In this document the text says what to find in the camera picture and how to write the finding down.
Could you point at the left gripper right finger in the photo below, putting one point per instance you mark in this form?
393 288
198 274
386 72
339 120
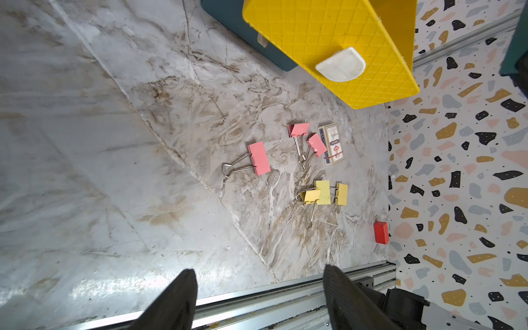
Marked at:
348 306

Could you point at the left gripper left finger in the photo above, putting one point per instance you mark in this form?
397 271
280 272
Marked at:
174 308

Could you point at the yellow top drawer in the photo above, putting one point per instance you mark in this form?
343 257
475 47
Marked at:
359 50

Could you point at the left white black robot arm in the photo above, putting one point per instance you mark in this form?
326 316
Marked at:
411 311

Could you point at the pink binder clip right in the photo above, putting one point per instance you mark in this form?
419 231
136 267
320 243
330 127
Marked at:
317 149

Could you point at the pink binder clip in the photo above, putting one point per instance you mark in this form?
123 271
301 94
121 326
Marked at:
258 158
317 149
297 131

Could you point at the pink binder clip left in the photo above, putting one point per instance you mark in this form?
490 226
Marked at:
258 158

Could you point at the pink binder clip top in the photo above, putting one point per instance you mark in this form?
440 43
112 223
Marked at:
297 131

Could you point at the teal drawer cabinet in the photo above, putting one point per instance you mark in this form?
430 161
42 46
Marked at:
229 14

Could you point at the red small block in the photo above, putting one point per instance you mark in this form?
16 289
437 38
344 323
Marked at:
381 231

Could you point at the playing card box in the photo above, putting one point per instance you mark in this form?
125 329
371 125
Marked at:
330 136

